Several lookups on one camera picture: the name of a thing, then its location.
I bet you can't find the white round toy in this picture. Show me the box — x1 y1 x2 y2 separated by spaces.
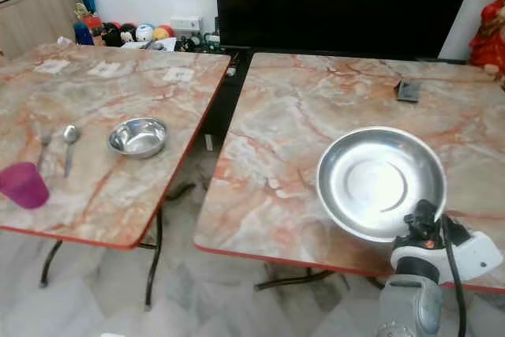
135 24 155 43

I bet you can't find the blue toy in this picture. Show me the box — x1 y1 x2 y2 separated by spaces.
73 21 95 46

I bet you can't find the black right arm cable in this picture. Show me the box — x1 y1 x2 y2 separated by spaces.
440 214 469 337

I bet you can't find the marble pattern folding table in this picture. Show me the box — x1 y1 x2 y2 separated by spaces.
193 51 505 296
0 41 234 312

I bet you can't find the black television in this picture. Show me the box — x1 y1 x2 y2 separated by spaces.
213 0 483 61

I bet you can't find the white wall socket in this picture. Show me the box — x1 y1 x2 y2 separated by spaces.
170 17 204 35

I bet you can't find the purple plastic cup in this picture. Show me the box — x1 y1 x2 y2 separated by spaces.
0 162 51 210

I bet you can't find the light wooden cabinet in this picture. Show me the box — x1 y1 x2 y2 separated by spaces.
0 0 84 47

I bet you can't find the small steel bowl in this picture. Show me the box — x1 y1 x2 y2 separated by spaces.
107 117 169 159

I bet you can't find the steel spoon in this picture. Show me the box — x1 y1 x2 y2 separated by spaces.
62 125 80 178

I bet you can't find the large steel plate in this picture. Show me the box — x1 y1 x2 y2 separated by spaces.
316 126 447 243

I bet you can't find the red figurine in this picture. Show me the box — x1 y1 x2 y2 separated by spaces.
469 0 505 79

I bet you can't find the small dark square coaster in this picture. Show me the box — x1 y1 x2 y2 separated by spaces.
397 79 422 103

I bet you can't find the white paper label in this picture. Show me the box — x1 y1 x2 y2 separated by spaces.
163 67 196 84
34 59 69 76

